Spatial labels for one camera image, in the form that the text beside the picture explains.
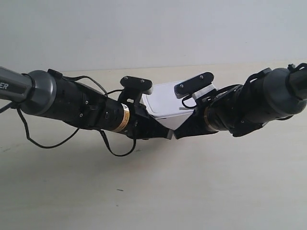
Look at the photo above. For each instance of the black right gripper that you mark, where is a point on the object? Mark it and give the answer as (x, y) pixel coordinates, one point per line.
(201, 122)

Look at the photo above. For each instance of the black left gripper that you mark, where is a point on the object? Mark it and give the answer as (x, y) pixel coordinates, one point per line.
(134, 121)

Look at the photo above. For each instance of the white lidded plastic container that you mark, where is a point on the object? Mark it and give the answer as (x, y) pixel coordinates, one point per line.
(163, 105)

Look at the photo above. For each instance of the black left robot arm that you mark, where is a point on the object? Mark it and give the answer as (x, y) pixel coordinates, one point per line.
(52, 95)

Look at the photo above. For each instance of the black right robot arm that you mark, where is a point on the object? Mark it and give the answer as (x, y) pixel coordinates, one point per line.
(268, 95)

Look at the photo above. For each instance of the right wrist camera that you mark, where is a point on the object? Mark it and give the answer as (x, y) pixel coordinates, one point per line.
(196, 87)

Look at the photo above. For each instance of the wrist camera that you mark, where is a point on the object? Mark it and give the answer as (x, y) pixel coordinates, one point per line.
(196, 87)
(142, 85)

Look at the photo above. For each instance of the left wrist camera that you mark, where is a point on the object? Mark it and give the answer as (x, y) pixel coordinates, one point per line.
(142, 85)

